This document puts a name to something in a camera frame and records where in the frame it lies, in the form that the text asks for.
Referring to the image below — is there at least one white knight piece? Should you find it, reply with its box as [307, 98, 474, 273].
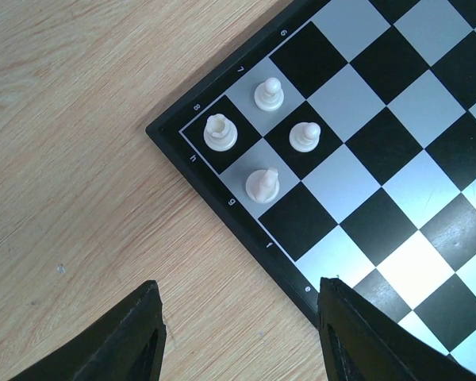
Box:
[245, 167, 280, 204]

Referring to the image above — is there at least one white rook piece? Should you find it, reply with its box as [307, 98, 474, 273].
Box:
[203, 114, 238, 152]

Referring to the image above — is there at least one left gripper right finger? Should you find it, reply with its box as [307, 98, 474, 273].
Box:
[318, 276, 476, 380]

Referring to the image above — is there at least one black magnetic chess board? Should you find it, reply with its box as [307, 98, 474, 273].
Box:
[145, 0, 476, 366]

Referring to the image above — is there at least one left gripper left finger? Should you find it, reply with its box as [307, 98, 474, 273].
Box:
[13, 280, 167, 381]

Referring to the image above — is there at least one white pawn inner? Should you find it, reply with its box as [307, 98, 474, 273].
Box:
[289, 122, 321, 153]

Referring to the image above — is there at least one white pawn near edge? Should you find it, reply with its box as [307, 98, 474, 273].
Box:
[254, 77, 284, 112]

